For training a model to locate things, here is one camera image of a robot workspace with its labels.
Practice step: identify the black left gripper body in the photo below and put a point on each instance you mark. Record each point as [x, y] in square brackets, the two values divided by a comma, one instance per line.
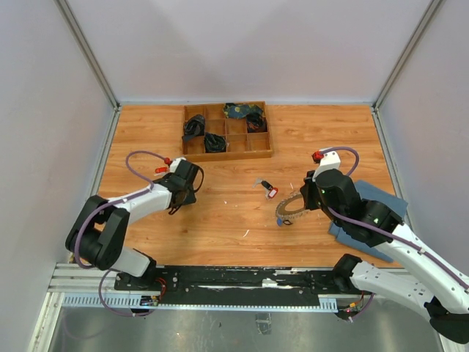
[190, 199]

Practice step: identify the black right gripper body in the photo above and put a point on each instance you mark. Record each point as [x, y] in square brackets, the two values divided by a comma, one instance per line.
[312, 197]

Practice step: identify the key with blue tag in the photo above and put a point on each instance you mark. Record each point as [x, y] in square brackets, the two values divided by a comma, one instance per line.
[281, 222]

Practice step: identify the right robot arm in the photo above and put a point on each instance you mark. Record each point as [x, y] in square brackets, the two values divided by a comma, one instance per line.
[436, 290]

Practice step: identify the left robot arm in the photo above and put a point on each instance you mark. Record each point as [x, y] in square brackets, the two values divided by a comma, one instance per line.
[97, 238]

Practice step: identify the black rolled tie middle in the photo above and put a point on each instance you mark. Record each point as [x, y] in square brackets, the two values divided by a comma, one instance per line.
[214, 143]

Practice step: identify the black rolled tie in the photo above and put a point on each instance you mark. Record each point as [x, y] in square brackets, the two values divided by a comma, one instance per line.
[214, 143]
[194, 127]

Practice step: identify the blue folded cloth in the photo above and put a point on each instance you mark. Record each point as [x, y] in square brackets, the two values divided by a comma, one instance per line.
[370, 192]

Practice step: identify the black rolled tie left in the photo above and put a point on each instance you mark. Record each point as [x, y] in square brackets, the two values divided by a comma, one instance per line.
[194, 127]

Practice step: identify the wooden compartment tray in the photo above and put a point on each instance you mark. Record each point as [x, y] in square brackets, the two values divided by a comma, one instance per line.
[242, 142]

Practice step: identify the blue yellow patterned cloth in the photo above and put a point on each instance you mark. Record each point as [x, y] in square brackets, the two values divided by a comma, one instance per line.
[240, 111]

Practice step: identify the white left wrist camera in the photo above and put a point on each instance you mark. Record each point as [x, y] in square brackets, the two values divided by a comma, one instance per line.
[175, 163]

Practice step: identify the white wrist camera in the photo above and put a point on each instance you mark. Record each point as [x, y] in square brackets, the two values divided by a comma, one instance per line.
[326, 159]
[175, 163]

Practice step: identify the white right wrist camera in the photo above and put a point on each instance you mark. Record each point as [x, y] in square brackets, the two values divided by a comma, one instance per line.
[326, 159]

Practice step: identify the black mounting rail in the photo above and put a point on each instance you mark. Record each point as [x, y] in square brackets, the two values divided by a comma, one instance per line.
[238, 285]

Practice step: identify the left aluminium frame post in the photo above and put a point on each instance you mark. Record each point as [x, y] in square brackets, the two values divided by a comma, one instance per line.
[80, 38]

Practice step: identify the aluminium frame post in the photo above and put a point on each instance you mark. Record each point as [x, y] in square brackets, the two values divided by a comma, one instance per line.
[425, 21]
[80, 38]

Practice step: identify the right aluminium frame post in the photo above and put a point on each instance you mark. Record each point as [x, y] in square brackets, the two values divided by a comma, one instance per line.
[425, 21]

